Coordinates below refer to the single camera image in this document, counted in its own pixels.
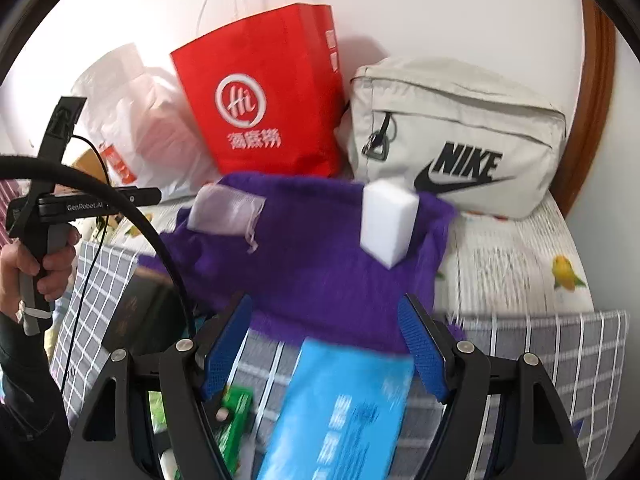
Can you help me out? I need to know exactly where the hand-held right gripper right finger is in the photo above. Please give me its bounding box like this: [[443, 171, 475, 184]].
[[397, 292, 588, 480]]

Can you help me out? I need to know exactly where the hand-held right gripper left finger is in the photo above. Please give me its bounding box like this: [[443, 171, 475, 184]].
[[60, 292, 256, 480]]

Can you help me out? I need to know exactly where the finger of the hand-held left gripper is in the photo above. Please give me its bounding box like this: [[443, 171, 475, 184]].
[[122, 186, 164, 207], [30, 95, 89, 196]]

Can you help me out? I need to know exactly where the large green wet wipes packet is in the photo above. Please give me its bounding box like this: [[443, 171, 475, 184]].
[[217, 385, 256, 480]]

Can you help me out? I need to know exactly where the dark box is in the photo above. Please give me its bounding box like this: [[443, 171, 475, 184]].
[[102, 267, 188, 361]]

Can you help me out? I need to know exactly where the blue tissue pack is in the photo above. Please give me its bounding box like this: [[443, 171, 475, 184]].
[[255, 337, 416, 480]]

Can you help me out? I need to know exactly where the person's left forearm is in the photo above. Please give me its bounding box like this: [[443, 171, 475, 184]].
[[0, 310, 72, 480]]

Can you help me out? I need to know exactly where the person's left hand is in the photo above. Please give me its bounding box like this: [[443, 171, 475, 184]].
[[0, 227, 82, 322]]

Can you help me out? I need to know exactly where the red packet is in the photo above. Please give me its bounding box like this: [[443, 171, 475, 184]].
[[100, 142, 138, 186]]

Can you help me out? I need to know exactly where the pink striped cloth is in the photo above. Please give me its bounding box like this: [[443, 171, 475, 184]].
[[0, 180, 22, 247]]

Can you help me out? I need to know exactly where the cardboard box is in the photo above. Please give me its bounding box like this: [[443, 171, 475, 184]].
[[70, 147, 108, 186]]

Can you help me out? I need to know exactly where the white plastic bag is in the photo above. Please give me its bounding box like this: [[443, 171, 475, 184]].
[[70, 42, 221, 198]]

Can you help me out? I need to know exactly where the lilac fabric pouch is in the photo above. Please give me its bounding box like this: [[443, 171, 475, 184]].
[[187, 185, 266, 253]]

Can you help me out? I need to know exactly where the grey checked sheet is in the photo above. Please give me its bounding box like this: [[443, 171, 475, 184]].
[[50, 240, 631, 480]]

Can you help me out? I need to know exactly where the white fruit print bedsheet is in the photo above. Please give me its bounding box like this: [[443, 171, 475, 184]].
[[75, 192, 596, 321]]

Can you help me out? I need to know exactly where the purple cloth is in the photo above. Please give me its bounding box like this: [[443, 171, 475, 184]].
[[137, 172, 466, 356]]

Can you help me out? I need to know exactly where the white sponge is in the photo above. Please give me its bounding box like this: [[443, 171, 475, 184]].
[[360, 177, 420, 268]]

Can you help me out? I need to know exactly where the red paper bag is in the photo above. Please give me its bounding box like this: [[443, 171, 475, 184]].
[[170, 0, 351, 178]]

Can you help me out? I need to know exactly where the beige zip bag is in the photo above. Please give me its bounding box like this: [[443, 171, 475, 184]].
[[347, 55, 568, 218]]

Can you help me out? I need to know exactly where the brown wooden headboard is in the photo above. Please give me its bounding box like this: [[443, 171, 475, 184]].
[[552, 0, 616, 216]]

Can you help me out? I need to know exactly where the thin black cable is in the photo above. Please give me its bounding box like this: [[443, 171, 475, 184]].
[[60, 134, 112, 381]]

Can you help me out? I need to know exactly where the thick black cable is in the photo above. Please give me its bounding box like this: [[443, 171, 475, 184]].
[[0, 156, 198, 341]]

